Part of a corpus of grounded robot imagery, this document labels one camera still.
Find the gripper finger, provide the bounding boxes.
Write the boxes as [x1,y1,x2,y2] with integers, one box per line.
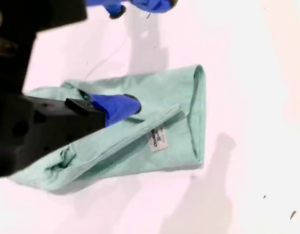
[1,0,127,33]
[129,0,178,13]
[13,93,142,166]

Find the pale green t-shirt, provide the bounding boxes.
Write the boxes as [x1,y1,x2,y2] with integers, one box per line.
[12,63,208,195]

